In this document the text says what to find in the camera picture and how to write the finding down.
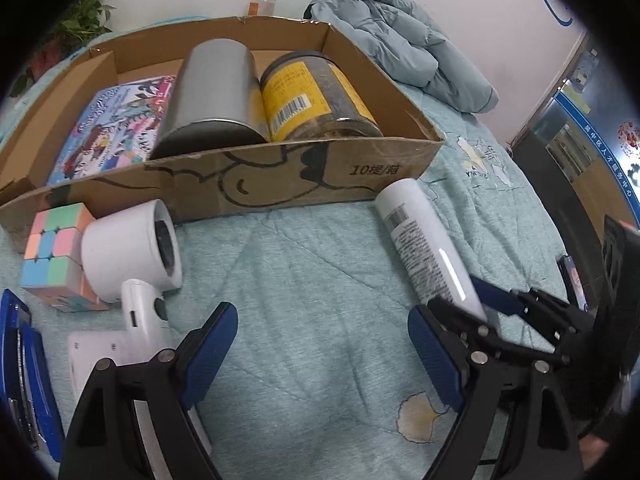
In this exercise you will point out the white hair dryer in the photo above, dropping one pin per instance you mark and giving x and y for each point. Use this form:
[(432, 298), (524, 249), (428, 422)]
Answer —
[(130, 250)]

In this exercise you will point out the blue stapler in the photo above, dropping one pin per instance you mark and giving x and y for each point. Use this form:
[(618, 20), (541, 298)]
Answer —
[(30, 380)]

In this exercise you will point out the glass door with posters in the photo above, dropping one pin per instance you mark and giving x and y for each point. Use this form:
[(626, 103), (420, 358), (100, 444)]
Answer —
[(575, 125)]

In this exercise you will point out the orange label drink can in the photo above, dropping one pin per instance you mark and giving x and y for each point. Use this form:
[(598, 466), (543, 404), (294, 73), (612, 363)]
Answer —
[(261, 6)]

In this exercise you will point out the pastel puzzle cube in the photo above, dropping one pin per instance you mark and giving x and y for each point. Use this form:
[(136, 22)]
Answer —
[(55, 250)]

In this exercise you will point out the cardboard box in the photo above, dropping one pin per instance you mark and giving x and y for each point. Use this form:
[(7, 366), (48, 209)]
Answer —
[(280, 175)]

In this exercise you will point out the small potted green plant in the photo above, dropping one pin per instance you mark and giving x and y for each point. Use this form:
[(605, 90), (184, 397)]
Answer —
[(85, 15)]

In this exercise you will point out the silver metal tin can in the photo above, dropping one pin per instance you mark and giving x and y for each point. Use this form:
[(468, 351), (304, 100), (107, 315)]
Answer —
[(215, 90)]

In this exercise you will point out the blue wall decal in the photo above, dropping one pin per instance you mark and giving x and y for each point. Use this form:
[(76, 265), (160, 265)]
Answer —
[(555, 10)]

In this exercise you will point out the light blue puffer jacket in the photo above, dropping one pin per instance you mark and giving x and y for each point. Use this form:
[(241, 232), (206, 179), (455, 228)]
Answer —
[(395, 40)]

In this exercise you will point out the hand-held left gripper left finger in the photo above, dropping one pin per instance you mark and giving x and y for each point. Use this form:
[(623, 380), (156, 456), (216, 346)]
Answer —
[(210, 355)]

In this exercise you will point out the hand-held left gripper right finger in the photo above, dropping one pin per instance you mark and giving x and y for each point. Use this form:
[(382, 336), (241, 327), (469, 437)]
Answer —
[(435, 355)]

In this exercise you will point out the colourful board game box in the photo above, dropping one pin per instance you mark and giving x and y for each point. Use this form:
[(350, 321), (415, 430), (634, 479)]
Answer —
[(110, 135)]

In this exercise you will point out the teal quilted blanket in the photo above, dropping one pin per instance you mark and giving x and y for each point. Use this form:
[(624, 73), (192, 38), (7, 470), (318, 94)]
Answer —
[(310, 300)]

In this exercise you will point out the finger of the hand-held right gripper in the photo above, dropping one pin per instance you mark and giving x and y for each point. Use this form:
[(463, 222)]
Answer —
[(545, 312), (460, 317)]

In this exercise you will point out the white plastic bottle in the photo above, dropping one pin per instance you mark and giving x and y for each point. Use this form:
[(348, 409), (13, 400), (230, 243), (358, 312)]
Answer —
[(425, 240)]

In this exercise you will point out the yellow label glass jar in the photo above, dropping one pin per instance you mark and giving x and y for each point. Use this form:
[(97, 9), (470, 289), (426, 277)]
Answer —
[(310, 100)]

